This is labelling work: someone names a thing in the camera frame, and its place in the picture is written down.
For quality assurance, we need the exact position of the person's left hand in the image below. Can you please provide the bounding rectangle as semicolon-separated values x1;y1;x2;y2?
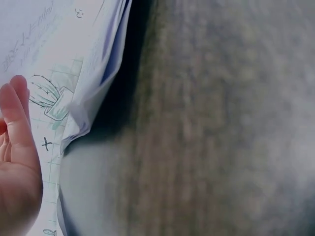
0;74;44;236

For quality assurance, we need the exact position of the white notebook with cactus print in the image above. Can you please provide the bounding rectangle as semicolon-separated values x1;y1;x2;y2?
0;0;134;236

